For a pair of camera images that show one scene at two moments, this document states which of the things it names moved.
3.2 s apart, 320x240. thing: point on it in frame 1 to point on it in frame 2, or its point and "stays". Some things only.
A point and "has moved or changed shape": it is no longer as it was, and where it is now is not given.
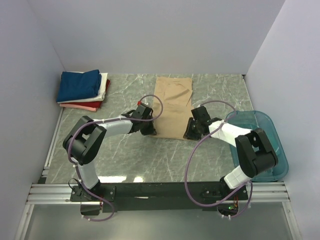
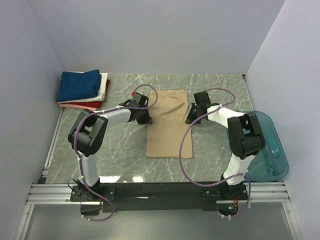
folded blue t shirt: x=75 y=86 stays
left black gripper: x=151 y=130 to x=146 y=120
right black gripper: x=188 y=133 to x=189 y=118
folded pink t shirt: x=91 y=109 stays
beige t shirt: x=176 y=94 has moved or changed shape
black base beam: x=160 y=197 stays
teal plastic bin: x=252 y=119 stays
